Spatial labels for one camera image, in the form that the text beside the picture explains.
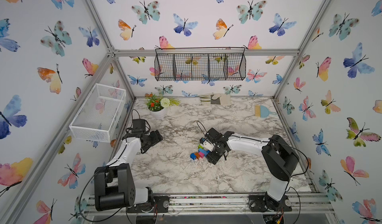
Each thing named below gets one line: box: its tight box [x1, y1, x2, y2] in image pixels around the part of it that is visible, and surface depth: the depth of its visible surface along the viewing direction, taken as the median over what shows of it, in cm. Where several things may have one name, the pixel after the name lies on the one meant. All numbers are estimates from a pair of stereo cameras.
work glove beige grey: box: [198, 93, 231, 106], surface depth 123 cm
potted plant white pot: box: [144, 92, 181, 119], surface depth 100 cm
